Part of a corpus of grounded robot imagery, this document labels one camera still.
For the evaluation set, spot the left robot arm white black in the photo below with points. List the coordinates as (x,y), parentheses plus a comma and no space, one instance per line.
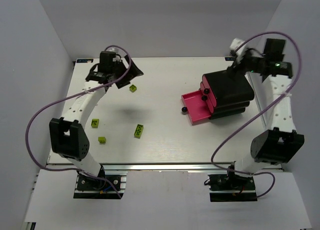
(67,134)

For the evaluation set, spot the lime square lego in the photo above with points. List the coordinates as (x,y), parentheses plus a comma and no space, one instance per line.
(132,88)
(102,140)

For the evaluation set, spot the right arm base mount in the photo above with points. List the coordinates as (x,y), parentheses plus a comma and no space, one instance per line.
(230,187)

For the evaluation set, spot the pink drawer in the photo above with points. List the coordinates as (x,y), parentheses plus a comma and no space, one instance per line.
(208,91)
(196,109)
(206,99)

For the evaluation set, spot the pink top drawer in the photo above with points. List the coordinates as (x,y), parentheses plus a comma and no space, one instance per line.
(208,91)

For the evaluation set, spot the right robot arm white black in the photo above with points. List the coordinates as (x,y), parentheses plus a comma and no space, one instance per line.
(268,78)

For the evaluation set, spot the lime long lego brick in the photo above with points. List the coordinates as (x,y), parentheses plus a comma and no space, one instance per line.
(138,131)

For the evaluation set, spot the right blue corner label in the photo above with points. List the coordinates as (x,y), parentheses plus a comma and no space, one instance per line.
(229,58)

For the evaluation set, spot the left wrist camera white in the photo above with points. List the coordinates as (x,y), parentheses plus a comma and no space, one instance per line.
(113,49)

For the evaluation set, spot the pink bottom drawer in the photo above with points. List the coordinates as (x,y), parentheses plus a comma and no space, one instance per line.
(196,109)

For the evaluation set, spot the lime square lego top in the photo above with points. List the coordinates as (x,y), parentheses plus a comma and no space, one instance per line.
(132,88)

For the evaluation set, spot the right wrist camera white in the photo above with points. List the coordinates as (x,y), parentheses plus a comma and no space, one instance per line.
(239,48)

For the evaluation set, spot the lime square lego bottom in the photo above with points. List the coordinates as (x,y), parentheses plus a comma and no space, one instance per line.
(102,140)

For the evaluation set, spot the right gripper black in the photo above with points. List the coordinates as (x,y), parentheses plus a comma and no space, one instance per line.
(238,65)

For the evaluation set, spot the black drawer cabinet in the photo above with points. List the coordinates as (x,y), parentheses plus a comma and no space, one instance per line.
(232,95)

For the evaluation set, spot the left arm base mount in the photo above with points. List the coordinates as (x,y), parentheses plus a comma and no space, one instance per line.
(88,188)

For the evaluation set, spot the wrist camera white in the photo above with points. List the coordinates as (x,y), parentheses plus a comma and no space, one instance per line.
(239,48)
(113,49)

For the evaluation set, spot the aluminium table rail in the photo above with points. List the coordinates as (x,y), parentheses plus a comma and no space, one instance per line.
(158,166)

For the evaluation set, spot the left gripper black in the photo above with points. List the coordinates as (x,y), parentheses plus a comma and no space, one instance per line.
(125,73)

